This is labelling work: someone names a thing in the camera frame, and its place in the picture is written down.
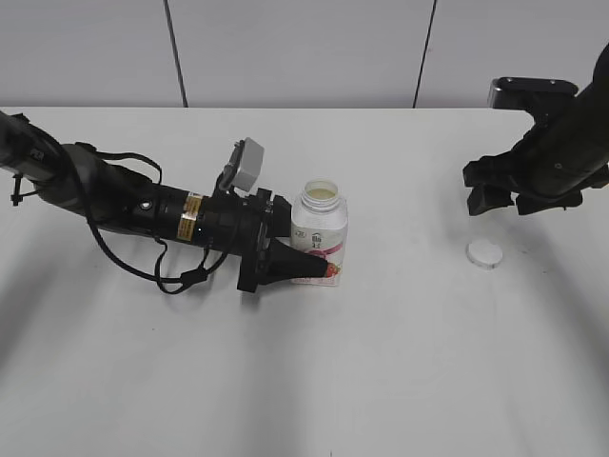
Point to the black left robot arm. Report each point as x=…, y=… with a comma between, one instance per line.
x=83, y=180

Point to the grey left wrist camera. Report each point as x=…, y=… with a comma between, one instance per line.
x=243, y=167

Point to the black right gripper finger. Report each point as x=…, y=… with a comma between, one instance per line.
x=483, y=198
x=527, y=205

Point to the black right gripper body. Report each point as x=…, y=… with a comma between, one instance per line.
x=547, y=163

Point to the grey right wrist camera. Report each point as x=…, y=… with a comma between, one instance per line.
x=534, y=95

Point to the white yili yogurt bottle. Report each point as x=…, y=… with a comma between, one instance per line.
x=319, y=226

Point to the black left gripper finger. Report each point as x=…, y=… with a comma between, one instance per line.
x=280, y=219
x=279, y=262

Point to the white bottle cap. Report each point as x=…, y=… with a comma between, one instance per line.
x=484, y=254

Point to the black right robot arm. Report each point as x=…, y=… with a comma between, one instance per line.
x=589, y=106

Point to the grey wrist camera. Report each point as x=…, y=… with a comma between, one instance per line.
x=534, y=95
x=243, y=167

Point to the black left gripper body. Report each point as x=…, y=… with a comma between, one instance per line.
x=237, y=225

